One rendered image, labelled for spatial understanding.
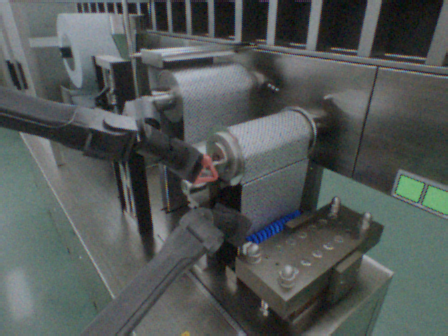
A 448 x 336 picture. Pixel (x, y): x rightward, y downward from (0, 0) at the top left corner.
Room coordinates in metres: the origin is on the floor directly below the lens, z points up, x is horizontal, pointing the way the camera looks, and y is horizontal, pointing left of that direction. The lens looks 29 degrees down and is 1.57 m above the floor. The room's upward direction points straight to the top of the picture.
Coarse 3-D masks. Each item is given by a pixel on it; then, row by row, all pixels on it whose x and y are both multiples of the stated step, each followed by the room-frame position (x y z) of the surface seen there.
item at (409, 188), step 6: (402, 180) 0.63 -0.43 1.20; (408, 180) 0.62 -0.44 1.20; (414, 180) 0.61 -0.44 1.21; (402, 186) 0.63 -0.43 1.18; (408, 186) 0.62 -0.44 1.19; (414, 186) 0.61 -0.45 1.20; (420, 186) 0.60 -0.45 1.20; (396, 192) 0.63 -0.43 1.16; (402, 192) 0.62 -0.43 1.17; (408, 192) 0.61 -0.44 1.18; (414, 192) 0.61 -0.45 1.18; (420, 192) 0.60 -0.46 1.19; (408, 198) 0.61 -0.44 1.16; (414, 198) 0.60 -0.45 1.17
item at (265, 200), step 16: (304, 160) 0.74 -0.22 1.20; (272, 176) 0.66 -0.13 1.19; (288, 176) 0.70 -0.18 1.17; (304, 176) 0.75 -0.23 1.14; (256, 192) 0.63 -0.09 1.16; (272, 192) 0.67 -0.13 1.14; (288, 192) 0.71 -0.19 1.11; (256, 208) 0.64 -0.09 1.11; (272, 208) 0.68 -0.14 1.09; (288, 208) 0.72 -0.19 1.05; (256, 224) 0.64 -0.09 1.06
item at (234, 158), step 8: (216, 136) 0.66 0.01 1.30; (224, 136) 0.64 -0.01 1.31; (208, 144) 0.69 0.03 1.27; (224, 144) 0.64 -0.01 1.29; (232, 144) 0.63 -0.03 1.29; (232, 152) 0.62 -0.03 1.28; (232, 160) 0.62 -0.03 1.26; (232, 168) 0.62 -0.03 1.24; (224, 176) 0.64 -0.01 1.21; (232, 176) 0.61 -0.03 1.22
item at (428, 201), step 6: (432, 192) 0.58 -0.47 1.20; (438, 192) 0.57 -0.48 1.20; (444, 192) 0.56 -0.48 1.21; (426, 198) 0.58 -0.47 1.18; (432, 198) 0.58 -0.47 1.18; (438, 198) 0.57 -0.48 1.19; (444, 198) 0.56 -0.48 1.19; (426, 204) 0.58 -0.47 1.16; (432, 204) 0.57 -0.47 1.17; (438, 204) 0.57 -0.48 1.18; (444, 204) 0.56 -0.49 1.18; (438, 210) 0.56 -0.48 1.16; (444, 210) 0.55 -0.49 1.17
